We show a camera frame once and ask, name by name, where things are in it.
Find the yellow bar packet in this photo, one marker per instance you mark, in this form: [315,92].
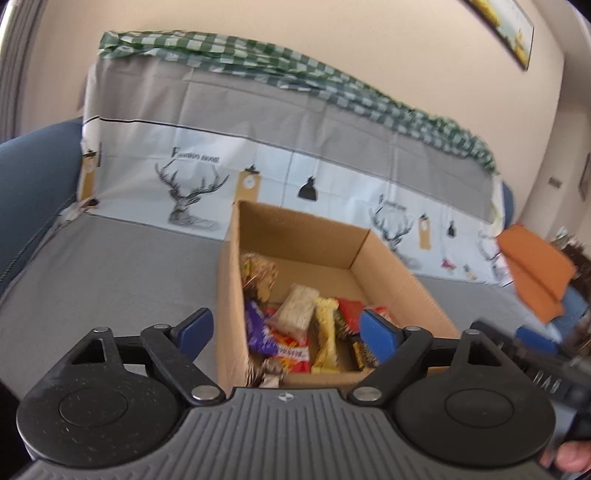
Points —
[325,334]

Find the yellow orange snack packet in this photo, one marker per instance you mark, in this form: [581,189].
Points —
[259,274]

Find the beige rice bar packet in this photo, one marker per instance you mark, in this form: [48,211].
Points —
[298,308]

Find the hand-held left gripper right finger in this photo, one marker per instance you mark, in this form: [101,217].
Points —
[376,336]

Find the blue sofa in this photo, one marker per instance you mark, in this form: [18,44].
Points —
[32,184]

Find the framed wall picture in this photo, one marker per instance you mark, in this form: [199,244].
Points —
[505,27]

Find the purple snack packet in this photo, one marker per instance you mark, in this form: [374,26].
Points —
[257,330]

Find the orange cloth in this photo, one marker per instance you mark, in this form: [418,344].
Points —
[535,270]

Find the green checkered cloth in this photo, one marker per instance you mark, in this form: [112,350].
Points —
[286,69]

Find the dark striped snack packet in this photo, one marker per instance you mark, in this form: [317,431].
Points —
[364,354]

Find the dark brown bundle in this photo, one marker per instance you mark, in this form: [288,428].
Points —
[572,247]

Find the brown cardboard box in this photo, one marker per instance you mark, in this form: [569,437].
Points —
[304,277]

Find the person's right hand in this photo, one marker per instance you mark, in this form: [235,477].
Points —
[570,459]

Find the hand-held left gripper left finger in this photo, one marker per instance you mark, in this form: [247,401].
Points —
[196,328]

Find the red orange snack packet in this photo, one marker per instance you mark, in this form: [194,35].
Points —
[288,348]

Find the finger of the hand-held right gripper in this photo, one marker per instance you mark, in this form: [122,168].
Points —
[521,355]

